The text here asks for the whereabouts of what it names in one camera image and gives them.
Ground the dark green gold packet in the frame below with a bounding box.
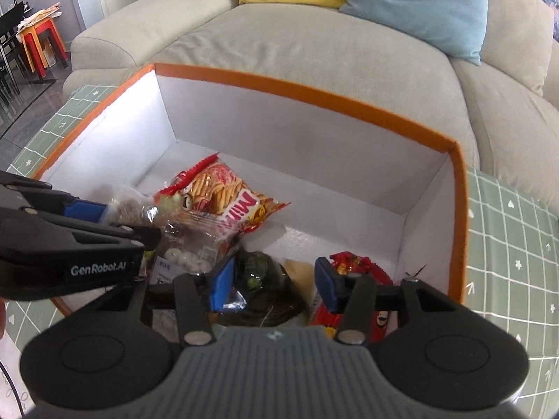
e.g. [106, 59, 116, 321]
[214, 249, 307, 327]

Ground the green checked tablecloth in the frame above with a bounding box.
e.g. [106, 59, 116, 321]
[8, 85, 558, 418]

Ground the black dining chair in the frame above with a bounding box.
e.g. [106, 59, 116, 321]
[1, 1, 32, 107]

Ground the red snack packet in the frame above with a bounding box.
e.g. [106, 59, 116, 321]
[310, 252, 393, 346]

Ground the beige fabric sofa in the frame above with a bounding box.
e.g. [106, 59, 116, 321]
[64, 0, 558, 207]

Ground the orange cardboard box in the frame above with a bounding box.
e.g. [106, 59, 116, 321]
[31, 64, 468, 301]

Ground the tan snack packet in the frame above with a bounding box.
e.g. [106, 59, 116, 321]
[283, 259, 315, 307]

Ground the light blue cushion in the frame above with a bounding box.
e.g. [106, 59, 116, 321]
[340, 0, 488, 65]

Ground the beige cushion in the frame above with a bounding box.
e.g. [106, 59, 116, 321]
[480, 0, 554, 96]

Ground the red orange stool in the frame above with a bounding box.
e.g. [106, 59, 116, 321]
[17, 12, 69, 81]

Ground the clear bag brown pastry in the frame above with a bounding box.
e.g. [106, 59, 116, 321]
[100, 185, 158, 226]

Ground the white candy balls bag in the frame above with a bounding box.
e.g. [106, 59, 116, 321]
[150, 216, 240, 285]

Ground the orange fries snack bag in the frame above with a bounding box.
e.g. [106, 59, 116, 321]
[153, 153, 288, 235]

